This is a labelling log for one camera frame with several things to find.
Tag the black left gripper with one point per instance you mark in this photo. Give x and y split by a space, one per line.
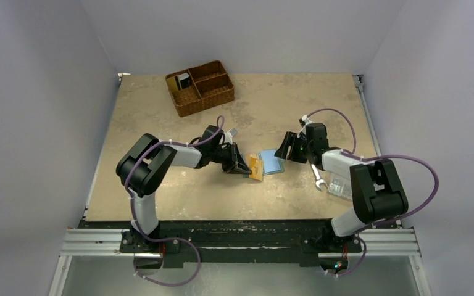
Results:
236 164

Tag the teal card holder wallet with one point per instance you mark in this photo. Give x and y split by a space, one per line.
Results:
272 164

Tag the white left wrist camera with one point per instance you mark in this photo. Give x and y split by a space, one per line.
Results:
229 135

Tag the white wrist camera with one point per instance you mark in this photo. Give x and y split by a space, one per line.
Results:
304 121
229 135

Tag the silver wrench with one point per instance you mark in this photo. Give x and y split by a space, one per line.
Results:
320 183

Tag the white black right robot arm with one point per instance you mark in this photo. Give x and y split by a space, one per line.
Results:
377 191

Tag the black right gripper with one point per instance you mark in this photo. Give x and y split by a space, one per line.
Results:
294 148

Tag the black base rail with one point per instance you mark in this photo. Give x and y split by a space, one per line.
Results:
235 241

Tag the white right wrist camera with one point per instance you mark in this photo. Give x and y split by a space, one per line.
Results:
304 121

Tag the aluminium frame rail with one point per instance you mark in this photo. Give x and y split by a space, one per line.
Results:
83 243

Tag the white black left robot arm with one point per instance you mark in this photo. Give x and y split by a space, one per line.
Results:
145 165

